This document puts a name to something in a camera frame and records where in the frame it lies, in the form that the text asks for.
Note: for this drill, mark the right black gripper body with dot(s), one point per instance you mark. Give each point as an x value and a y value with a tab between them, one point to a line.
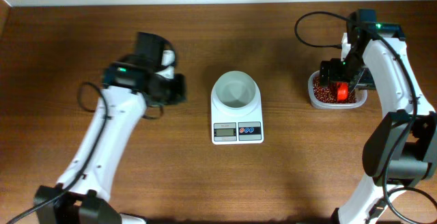
334	72

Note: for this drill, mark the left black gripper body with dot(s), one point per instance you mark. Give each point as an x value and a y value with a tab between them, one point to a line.
174	89

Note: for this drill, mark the orange plastic measuring scoop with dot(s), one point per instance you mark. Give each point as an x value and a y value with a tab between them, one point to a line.
342	92

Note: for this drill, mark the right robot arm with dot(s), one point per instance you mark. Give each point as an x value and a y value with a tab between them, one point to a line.
401	151

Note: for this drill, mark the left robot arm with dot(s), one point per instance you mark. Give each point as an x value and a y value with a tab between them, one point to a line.
132	84

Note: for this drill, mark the white round bowl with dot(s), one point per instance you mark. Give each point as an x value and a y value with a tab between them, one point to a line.
234	89

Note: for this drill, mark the white digital kitchen scale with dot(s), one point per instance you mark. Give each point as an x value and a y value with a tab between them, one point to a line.
237	126

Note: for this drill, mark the red adzuki beans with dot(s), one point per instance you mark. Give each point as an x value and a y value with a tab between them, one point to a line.
329	93

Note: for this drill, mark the clear plastic food container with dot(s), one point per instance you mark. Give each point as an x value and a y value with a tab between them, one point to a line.
361	97

